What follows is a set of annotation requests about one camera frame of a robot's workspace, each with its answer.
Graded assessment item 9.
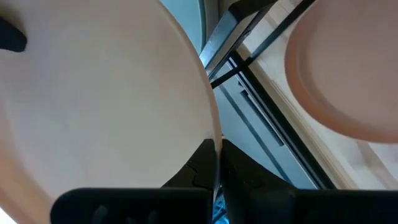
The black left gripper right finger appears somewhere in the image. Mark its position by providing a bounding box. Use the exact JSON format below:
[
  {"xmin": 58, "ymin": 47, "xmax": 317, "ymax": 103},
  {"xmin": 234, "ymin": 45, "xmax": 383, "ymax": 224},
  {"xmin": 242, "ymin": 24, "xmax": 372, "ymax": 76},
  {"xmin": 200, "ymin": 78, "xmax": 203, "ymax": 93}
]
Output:
[{"xmin": 220, "ymin": 138, "xmax": 296, "ymax": 224}]

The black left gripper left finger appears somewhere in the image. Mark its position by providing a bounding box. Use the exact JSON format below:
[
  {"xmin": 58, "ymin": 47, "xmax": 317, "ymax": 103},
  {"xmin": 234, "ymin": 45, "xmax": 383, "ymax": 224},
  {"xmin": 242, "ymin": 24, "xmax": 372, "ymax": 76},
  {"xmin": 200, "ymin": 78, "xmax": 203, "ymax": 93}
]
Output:
[{"xmin": 160, "ymin": 138, "xmax": 217, "ymax": 190}]

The cream plate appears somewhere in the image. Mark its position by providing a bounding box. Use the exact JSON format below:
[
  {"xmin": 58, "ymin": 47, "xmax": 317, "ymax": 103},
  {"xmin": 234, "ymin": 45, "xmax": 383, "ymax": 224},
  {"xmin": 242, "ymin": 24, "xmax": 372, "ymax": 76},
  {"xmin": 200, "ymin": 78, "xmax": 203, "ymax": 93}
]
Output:
[{"xmin": 0, "ymin": 0, "xmax": 223, "ymax": 224}]

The salmon plate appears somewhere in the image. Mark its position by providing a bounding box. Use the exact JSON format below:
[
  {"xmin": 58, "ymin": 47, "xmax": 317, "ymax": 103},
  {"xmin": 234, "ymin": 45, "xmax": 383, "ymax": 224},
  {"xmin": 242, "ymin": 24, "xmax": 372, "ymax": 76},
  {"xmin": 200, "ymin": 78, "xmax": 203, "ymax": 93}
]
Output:
[{"xmin": 284, "ymin": 0, "xmax": 398, "ymax": 144}]

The wooden shelf with black legs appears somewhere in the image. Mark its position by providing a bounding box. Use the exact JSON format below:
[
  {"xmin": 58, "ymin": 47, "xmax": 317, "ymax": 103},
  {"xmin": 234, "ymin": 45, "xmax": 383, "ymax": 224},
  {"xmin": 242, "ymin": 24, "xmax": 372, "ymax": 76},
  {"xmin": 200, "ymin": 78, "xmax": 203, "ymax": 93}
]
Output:
[{"xmin": 198, "ymin": 0, "xmax": 317, "ymax": 90}]

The metal dish rack frame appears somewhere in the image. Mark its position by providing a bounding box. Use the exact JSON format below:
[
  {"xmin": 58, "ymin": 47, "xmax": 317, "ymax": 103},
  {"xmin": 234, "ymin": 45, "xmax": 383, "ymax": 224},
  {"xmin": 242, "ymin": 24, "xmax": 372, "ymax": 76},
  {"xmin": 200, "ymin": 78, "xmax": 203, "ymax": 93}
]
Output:
[{"xmin": 211, "ymin": 49, "xmax": 338, "ymax": 190}]

